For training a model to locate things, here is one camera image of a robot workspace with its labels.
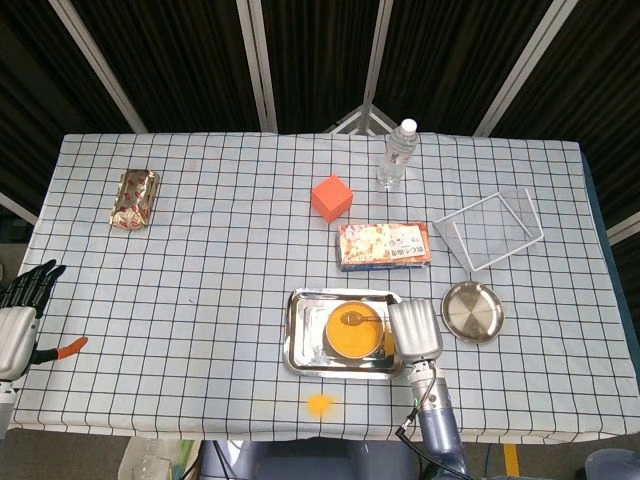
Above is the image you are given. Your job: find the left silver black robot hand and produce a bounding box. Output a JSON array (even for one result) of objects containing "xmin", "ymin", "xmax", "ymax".
[{"xmin": 0, "ymin": 259, "xmax": 89, "ymax": 379}]

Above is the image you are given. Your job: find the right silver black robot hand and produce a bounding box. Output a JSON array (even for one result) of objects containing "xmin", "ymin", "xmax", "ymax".
[{"xmin": 388, "ymin": 298, "xmax": 445, "ymax": 362}]

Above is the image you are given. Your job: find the small metal spoon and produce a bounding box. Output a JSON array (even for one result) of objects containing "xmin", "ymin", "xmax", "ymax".
[{"xmin": 339, "ymin": 310, "xmax": 385, "ymax": 326}]

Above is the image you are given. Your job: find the round steel plate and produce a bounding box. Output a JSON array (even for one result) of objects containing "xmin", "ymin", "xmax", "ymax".
[{"xmin": 440, "ymin": 280, "xmax": 506, "ymax": 345}]

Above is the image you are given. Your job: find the bowl of orange powder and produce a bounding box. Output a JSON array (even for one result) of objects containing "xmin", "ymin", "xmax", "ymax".
[{"xmin": 324, "ymin": 301, "xmax": 386, "ymax": 359}]

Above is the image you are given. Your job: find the orange powder pile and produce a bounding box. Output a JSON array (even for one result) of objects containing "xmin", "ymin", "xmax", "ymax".
[{"xmin": 304, "ymin": 392, "xmax": 344, "ymax": 419}]

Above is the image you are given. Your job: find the orange and blue snack box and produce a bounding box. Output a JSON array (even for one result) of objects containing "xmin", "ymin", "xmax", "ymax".
[{"xmin": 335, "ymin": 220, "xmax": 434, "ymax": 273}]

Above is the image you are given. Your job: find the rectangular steel tray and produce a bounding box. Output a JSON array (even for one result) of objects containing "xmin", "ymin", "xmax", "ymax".
[{"xmin": 282, "ymin": 287, "xmax": 407, "ymax": 381}]

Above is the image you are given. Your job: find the orange cube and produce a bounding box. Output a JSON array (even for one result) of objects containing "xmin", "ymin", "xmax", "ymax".
[{"xmin": 310, "ymin": 174, "xmax": 354, "ymax": 224}]

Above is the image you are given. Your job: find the blue-grey robot torso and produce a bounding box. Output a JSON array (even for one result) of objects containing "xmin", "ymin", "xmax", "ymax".
[{"xmin": 199, "ymin": 437, "xmax": 421, "ymax": 480}]

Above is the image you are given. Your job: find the clear plastic water bottle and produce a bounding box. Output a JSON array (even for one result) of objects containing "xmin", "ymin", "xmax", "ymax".
[{"xmin": 375, "ymin": 118, "xmax": 419, "ymax": 191}]

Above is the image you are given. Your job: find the gold foil snack packet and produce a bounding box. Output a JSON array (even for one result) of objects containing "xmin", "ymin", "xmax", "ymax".
[{"xmin": 108, "ymin": 168, "xmax": 161, "ymax": 231}]

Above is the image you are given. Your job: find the clear plastic bag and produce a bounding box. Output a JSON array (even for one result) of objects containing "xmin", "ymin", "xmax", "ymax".
[{"xmin": 117, "ymin": 437, "xmax": 201, "ymax": 480}]

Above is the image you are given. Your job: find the blue checked tablecloth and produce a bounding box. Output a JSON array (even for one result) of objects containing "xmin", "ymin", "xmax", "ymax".
[{"xmin": 9, "ymin": 131, "xmax": 640, "ymax": 445}]

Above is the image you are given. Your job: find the white metal screen foot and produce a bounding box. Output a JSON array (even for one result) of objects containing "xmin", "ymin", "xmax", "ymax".
[{"xmin": 323, "ymin": 102, "xmax": 399, "ymax": 136}]

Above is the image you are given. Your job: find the black curtain screen panel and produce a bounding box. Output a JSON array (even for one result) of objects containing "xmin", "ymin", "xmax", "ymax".
[
  {"xmin": 49, "ymin": 0, "xmax": 279, "ymax": 134},
  {"xmin": 0, "ymin": 0, "xmax": 149, "ymax": 221},
  {"xmin": 474, "ymin": 0, "xmax": 640, "ymax": 246},
  {"xmin": 249, "ymin": 0, "xmax": 386, "ymax": 134},
  {"xmin": 362, "ymin": 0, "xmax": 571, "ymax": 136}
]

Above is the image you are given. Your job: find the white wire mesh basket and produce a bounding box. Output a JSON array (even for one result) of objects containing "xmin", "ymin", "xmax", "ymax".
[{"xmin": 431, "ymin": 186, "xmax": 545, "ymax": 274}]

